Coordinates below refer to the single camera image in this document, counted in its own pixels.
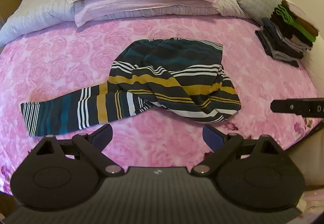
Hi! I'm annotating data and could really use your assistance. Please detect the cream padded bed frame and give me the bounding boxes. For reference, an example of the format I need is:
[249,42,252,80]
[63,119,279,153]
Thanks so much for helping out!
[287,0,323,190]

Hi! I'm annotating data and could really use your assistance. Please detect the stack of folded clothes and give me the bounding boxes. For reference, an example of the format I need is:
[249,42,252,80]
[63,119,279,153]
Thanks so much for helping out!
[255,0,319,68]

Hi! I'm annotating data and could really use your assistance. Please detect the striped knit sweater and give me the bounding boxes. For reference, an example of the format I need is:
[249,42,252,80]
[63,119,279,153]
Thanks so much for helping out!
[21,37,242,137]

